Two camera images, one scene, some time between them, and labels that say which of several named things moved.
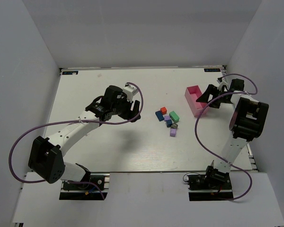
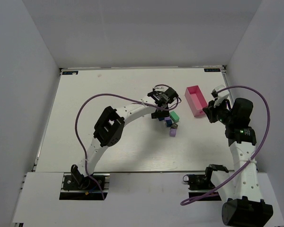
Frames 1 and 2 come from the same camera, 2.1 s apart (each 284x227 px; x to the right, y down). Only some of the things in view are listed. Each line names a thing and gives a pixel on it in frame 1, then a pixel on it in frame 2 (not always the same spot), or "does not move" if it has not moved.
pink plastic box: (191, 94) does not move
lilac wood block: (173, 132) does not move
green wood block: (174, 116) does not move
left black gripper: (127, 109) to (160, 113)
